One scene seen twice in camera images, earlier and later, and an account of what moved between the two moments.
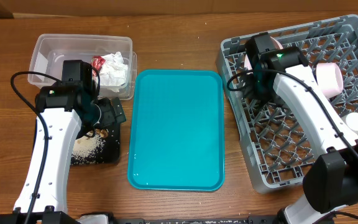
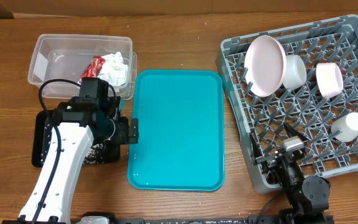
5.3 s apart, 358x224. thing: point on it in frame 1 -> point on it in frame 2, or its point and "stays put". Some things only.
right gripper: [252, 90] -> [268, 160]
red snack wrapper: [97, 62] stays put
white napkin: [113, 71] stays put
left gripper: [110, 117] -> [122, 135]
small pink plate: [330, 78] stays put
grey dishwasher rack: [276, 141] stays put
